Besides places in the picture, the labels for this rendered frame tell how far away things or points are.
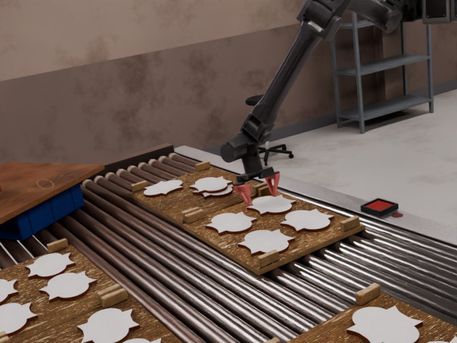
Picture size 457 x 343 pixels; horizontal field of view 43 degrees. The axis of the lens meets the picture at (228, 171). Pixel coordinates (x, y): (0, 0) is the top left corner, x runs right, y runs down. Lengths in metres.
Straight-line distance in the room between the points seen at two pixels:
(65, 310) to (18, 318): 0.11
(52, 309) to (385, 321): 0.76
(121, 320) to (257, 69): 4.62
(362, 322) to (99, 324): 0.55
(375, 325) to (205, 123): 4.52
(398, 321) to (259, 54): 4.74
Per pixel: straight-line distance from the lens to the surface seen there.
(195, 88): 5.47
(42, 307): 1.49
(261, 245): 1.53
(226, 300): 1.37
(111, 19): 5.20
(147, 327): 1.29
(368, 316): 1.21
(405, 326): 1.18
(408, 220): 1.68
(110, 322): 1.32
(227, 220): 1.70
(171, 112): 5.41
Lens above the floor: 1.61
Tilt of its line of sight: 18 degrees down
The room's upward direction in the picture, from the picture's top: 9 degrees counter-clockwise
